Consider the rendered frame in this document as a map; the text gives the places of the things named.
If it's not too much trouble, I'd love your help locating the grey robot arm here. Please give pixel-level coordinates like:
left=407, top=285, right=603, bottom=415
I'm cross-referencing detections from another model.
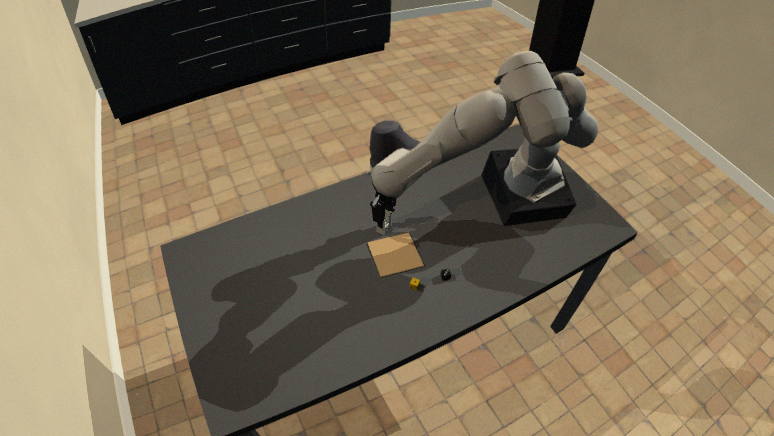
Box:
left=367, top=51, right=598, bottom=203

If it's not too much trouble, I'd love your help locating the orange flat mat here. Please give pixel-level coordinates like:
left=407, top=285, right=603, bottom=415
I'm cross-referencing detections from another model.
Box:
left=367, top=233, right=424, bottom=277

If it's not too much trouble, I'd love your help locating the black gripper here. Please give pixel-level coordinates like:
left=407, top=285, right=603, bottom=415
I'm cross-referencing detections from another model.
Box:
left=370, top=184, right=397, bottom=235

